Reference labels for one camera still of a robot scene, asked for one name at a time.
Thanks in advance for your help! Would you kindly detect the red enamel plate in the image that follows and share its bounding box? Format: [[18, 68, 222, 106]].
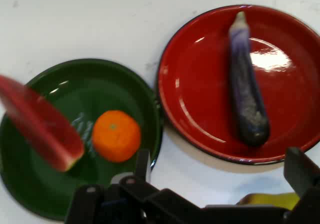
[[155, 4, 320, 166]]

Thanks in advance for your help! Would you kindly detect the purple toy eggplant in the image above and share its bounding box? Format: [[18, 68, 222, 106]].
[[228, 10, 271, 147]]

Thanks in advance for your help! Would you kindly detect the dark green enamel plate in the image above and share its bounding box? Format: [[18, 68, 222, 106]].
[[0, 58, 164, 222]]

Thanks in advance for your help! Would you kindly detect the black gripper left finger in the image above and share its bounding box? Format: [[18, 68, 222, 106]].
[[64, 148, 201, 224]]

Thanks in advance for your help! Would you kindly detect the yellow-green toy pear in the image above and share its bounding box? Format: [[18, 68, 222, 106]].
[[236, 192, 301, 210]]

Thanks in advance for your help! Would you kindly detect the toy watermelon slice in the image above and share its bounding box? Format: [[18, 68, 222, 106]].
[[0, 74, 85, 173]]

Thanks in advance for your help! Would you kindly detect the toy orange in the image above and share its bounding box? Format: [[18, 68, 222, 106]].
[[91, 110, 142, 163]]

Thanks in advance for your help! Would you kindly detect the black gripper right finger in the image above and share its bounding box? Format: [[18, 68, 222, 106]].
[[283, 146, 320, 224]]

